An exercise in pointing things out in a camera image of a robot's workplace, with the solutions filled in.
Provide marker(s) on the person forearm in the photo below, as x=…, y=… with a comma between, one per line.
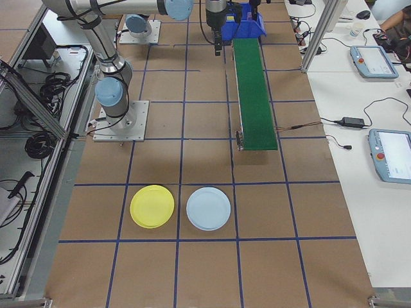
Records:
x=396, y=19

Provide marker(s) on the light blue round plate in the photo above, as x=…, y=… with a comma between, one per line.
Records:
x=208, y=208

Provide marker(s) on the yellow round plate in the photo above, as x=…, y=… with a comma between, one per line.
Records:
x=152, y=207

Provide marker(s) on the blue plastic storage bin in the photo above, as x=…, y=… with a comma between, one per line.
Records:
x=247, y=30

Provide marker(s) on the green conveyor belt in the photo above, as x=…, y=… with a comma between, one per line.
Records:
x=255, y=96

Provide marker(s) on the white paper cup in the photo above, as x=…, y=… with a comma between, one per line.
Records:
x=355, y=30

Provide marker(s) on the black computer mouse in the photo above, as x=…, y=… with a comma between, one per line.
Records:
x=363, y=14

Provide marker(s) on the blue grey teach pendant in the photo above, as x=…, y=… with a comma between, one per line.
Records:
x=374, y=61
x=391, y=157

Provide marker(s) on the black power adapter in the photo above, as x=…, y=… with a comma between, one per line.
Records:
x=353, y=122

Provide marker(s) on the black control box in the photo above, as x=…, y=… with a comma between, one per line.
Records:
x=40, y=45

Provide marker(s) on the white side table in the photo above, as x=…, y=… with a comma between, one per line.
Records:
x=353, y=208

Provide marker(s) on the black handheld tool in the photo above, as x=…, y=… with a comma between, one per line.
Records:
x=20, y=184

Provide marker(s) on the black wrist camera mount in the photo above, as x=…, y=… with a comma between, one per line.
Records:
x=237, y=13

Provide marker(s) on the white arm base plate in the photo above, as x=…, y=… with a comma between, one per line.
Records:
x=155, y=32
x=138, y=128

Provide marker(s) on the aluminium upright post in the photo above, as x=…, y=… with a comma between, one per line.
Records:
x=316, y=35

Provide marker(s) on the metal V-shaped frame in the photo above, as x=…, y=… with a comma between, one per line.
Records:
x=35, y=103

